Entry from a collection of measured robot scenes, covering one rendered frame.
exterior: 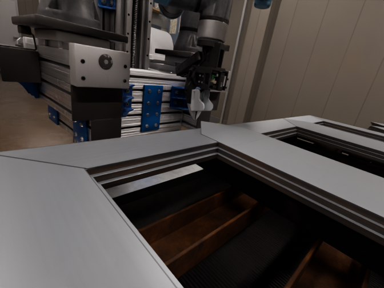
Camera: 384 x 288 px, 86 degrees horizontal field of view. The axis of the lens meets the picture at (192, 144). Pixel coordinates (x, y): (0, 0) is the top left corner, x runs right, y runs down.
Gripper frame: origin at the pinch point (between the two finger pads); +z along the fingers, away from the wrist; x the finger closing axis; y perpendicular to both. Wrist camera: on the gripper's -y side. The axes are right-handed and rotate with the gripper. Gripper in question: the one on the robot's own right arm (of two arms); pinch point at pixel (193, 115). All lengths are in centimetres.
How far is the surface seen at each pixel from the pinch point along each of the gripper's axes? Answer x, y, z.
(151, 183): -15.3, 3.7, 17.1
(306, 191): -10.2, 36.8, 1.9
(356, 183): -0.5, 41.5, 0.8
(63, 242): -40.9, 28.7, 0.8
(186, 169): -1.4, 2.2, 17.1
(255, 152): -6.6, 25.5, 0.7
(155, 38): 190, -317, -53
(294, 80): 295, -90, -19
